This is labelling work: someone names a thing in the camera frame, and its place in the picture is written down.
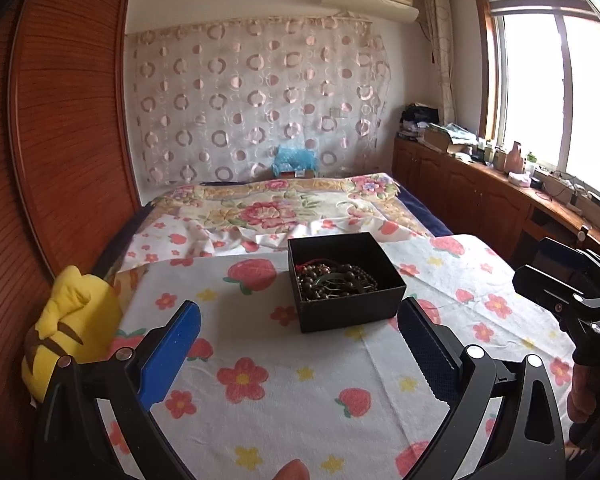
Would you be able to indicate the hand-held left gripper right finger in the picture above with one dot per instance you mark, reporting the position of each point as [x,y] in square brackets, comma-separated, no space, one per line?
[425,355]

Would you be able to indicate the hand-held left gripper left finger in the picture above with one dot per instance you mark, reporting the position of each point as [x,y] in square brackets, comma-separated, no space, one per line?
[170,355]

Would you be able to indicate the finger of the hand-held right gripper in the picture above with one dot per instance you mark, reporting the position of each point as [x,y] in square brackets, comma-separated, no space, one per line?
[545,285]
[597,340]

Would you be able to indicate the black jewelry box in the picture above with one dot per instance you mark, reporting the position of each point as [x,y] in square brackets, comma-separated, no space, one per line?
[350,310]

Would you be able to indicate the person's right hand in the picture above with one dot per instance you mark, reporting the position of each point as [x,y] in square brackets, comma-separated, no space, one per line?
[582,395]

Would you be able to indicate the person's left hand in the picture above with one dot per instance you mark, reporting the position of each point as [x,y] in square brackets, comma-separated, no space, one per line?
[291,471]

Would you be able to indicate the white power strip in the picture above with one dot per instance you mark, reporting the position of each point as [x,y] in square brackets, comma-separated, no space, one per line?
[572,190]

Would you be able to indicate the white tissue pack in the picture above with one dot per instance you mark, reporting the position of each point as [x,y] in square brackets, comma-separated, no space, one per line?
[520,179]

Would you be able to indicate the yellow plush toy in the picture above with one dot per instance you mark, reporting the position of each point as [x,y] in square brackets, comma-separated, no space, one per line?
[75,320]

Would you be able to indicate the green capped bottle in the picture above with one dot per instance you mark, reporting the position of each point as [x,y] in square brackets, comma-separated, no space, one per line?
[531,164]

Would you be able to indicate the wooden cabinet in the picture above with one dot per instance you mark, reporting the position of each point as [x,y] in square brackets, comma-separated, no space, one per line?
[480,195]

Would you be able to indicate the pink bottle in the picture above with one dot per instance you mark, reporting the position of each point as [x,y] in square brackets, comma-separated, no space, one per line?
[515,159]

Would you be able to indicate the navy blue bedding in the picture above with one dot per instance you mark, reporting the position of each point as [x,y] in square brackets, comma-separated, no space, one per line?
[425,210]

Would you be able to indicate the open cardboard box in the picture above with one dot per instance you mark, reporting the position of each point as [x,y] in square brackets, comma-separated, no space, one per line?
[445,140]

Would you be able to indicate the floral blanket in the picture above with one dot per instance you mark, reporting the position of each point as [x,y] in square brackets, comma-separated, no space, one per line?
[270,210]

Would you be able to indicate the wooden framed window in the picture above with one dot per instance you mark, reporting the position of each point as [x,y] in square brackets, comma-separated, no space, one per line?
[540,85]

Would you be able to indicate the wooden slatted wardrobe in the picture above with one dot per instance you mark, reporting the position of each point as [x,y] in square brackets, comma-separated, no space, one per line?
[55,160]

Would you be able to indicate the blue plush toy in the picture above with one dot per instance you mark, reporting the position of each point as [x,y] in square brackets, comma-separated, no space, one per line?
[294,159]

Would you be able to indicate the pale window curtain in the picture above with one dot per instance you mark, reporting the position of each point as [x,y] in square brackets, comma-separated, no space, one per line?
[440,55]

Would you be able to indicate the circle patterned wall cloth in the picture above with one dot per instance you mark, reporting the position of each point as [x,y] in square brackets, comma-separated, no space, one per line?
[255,100]

